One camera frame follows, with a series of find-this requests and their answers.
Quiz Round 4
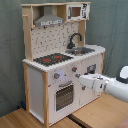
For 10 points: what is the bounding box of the small metal toy pot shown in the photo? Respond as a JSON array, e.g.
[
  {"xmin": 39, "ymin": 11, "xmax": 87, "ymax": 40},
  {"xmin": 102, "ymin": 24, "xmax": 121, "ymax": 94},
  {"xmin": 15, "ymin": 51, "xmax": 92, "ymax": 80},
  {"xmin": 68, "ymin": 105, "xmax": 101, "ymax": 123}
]
[{"xmin": 74, "ymin": 49, "xmax": 86, "ymax": 55}]

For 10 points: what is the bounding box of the black toy stovetop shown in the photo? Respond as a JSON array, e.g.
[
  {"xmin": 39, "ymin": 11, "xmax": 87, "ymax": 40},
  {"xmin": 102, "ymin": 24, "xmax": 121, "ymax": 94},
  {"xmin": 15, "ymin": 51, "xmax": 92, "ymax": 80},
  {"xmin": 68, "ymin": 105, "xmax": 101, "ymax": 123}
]
[{"xmin": 34, "ymin": 53, "xmax": 71, "ymax": 67}]

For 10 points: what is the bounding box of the white wooden toy kitchen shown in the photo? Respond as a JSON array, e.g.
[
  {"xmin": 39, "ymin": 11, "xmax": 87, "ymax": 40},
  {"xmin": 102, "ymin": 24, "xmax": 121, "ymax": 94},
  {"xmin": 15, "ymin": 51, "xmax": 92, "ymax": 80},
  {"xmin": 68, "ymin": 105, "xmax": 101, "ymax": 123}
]
[{"xmin": 22, "ymin": 2, "xmax": 105, "ymax": 127}]

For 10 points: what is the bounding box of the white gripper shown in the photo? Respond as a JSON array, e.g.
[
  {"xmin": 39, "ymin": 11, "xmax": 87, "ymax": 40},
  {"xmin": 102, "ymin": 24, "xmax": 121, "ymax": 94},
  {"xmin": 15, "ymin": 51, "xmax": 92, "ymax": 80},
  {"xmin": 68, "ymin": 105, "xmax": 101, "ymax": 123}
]
[{"xmin": 78, "ymin": 73, "xmax": 106, "ymax": 92}]

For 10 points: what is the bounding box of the toy oven door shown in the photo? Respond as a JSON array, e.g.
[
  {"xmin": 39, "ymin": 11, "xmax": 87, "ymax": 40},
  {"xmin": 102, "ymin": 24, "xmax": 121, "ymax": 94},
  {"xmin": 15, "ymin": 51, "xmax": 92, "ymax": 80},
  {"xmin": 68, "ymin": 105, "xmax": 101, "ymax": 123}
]
[{"xmin": 55, "ymin": 81, "xmax": 74, "ymax": 111}]

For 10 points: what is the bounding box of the grey toy range hood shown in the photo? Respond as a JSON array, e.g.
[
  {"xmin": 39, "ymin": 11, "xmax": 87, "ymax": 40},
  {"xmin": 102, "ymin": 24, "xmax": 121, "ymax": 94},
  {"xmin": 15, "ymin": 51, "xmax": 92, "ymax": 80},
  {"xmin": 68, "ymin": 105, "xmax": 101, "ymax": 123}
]
[{"xmin": 35, "ymin": 6, "xmax": 64, "ymax": 27}]

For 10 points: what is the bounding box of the white toy microwave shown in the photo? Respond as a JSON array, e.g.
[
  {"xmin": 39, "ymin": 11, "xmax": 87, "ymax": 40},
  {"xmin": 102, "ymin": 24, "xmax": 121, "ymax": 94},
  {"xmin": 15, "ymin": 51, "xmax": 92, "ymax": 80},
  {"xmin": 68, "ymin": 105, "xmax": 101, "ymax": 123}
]
[{"xmin": 67, "ymin": 3, "xmax": 89, "ymax": 21}]

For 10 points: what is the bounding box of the red left stove knob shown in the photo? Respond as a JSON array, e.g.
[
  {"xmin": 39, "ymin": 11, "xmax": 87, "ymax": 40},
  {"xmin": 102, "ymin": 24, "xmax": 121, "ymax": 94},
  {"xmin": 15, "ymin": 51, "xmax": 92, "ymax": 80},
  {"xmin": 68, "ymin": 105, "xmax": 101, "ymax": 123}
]
[{"xmin": 54, "ymin": 73, "xmax": 60, "ymax": 79}]

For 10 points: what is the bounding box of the grey toy sink basin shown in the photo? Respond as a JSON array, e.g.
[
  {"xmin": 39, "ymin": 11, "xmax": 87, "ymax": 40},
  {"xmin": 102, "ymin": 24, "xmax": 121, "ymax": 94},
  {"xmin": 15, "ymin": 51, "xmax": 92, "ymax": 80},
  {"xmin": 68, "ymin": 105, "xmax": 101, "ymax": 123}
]
[{"xmin": 66, "ymin": 47, "xmax": 94, "ymax": 56}]

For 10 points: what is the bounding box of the red right stove knob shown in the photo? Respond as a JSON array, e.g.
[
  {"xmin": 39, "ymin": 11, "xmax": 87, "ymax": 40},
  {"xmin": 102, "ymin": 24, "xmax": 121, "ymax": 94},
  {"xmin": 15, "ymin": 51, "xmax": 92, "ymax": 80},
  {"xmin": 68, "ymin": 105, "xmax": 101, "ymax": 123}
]
[{"xmin": 71, "ymin": 66, "xmax": 79, "ymax": 73}]

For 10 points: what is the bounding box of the black toy faucet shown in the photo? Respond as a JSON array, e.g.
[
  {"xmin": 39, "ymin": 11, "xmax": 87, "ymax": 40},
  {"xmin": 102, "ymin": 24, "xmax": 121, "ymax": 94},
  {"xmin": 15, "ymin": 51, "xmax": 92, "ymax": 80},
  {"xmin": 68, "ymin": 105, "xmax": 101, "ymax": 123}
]
[{"xmin": 66, "ymin": 32, "xmax": 83, "ymax": 50}]

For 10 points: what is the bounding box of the red stove knob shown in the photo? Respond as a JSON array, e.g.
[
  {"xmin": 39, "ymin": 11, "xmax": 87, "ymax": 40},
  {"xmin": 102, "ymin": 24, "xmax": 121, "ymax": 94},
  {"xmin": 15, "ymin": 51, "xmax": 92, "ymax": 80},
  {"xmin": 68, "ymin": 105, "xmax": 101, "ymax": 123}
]
[
  {"xmin": 54, "ymin": 73, "xmax": 60, "ymax": 79},
  {"xmin": 71, "ymin": 66, "xmax": 79, "ymax": 73}
]

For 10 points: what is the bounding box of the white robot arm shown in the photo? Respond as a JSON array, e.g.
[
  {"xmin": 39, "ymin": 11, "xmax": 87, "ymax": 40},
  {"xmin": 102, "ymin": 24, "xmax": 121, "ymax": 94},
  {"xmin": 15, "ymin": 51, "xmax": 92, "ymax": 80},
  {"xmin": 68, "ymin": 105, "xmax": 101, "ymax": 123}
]
[{"xmin": 76, "ymin": 66, "xmax": 128, "ymax": 103}]

